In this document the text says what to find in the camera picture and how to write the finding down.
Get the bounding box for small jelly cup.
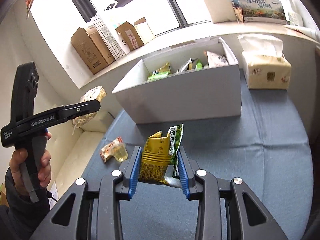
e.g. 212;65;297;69
110;143;128;162

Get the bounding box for yellow-blue crinkled snack bag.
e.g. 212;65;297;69
139;124;184;188

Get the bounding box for brown snack packets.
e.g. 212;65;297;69
72;86;107;133

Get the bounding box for pink-white long snack packet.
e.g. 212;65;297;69
204;50;229;68

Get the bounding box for green noodle snack packet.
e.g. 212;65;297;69
147;62;171;82

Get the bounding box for grey-green snack bag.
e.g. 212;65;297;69
176;58;209;74

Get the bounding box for person's left hand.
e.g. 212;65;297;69
9;132;53;196

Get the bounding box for cream leather sofa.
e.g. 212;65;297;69
47;111;114;200

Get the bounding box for blue-grey tablecloth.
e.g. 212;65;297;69
81;68;315;240

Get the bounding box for large brown cardboard box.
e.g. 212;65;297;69
71;25;115;74

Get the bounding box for white dotted paper bag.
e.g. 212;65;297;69
91;7;130;61

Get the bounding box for white open storage box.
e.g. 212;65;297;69
112;37;241;124

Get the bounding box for small open cardboard box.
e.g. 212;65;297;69
116;17;155;51

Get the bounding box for tissue pack with white tissue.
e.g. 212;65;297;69
238;34;292;90

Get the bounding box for white foam box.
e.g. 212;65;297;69
204;0;237;23

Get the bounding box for printed landscape gift box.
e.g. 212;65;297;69
231;0;287;25

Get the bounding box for white tube on sill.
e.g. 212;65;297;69
284;25;319;41

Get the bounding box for white pump bottle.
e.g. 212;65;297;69
288;11;304;27

